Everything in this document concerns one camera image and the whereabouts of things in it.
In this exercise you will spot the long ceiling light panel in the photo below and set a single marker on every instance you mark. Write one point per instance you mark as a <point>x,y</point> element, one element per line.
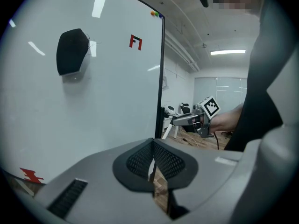
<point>227,52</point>

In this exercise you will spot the frosted glass partition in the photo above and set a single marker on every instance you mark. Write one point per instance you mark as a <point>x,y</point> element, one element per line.
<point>205,90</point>

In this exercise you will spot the black office chair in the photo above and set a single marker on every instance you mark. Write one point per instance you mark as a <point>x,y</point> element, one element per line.
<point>185,109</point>

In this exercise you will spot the green round magnet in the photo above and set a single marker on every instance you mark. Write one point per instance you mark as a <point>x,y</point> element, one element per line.
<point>156,14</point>

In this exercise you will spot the orange round magnet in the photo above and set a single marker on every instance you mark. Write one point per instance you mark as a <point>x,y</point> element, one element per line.
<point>152,13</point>

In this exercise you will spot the person's right forearm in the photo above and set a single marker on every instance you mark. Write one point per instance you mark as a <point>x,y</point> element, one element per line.
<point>226,121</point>

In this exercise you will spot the white round device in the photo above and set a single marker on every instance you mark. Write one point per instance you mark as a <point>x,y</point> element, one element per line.
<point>169,108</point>

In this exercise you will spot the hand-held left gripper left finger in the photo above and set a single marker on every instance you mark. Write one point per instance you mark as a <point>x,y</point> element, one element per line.
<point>98,183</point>

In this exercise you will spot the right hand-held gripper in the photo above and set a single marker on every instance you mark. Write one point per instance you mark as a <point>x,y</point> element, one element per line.
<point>205,125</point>

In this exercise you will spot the person's black shirt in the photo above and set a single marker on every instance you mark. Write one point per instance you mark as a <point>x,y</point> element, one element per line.
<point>257,101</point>

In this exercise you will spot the small white table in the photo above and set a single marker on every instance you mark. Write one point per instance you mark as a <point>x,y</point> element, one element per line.
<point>175,132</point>

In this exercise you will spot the purple round magnet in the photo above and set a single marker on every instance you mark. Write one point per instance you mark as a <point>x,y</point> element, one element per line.
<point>160,15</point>

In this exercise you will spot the white whiteboard black frame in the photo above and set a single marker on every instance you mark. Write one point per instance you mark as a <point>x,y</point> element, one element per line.
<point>105,90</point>

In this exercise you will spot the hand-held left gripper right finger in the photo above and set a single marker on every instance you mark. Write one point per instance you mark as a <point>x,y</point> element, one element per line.
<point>205,183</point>

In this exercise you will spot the black whiteboard eraser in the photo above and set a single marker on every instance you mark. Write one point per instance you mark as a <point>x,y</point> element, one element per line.
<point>70,52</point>

